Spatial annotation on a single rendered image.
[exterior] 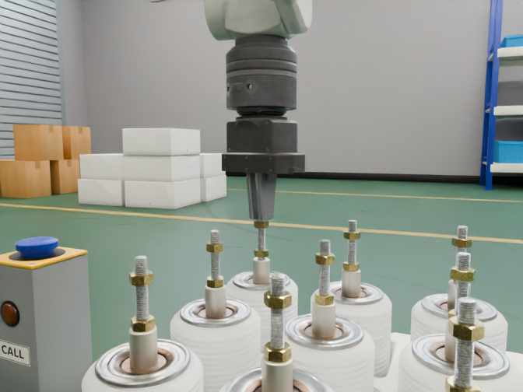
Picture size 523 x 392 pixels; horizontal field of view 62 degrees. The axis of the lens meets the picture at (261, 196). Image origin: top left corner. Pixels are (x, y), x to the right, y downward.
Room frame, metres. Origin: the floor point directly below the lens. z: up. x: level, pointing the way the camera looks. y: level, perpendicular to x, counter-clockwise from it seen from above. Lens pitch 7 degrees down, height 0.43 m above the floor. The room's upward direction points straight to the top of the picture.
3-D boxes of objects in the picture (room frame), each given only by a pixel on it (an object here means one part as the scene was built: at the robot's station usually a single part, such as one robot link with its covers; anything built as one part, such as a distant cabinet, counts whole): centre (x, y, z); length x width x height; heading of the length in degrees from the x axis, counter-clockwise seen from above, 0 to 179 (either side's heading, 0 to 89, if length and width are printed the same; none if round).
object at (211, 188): (3.51, 0.54, 0.09); 0.39 x 0.39 x 0.18; 72
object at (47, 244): (0.45, 0.24, 0.32); 0.04 x 0.04 x 0.02
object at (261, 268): (0.55, 0.00, 0.26); 0.02 x 0.02 x 0.03
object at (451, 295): (0.46, -0.22, 0.26); 0.02 x 0.02 x 0.03
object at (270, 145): (0.56, 0.00, 0.46); 0.13 x 0.10 x 0.12; 48
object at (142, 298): (0.34, 0.10, 0.30); 0.01 x 0.01 x 0.08
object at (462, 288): (0.35, -0.17, 0.30); 0.01 x 0.01 x 0.08
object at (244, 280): (0.55, 0.00, 0.25); 0.08 x 0.08 x 0.01
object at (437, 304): (0.46, -0.22, 0.25); 0.08 x 0.08 x 0.01
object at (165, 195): (3.12, 0.71, 0.09); 0.39 x 0.39 x 0.18; 72
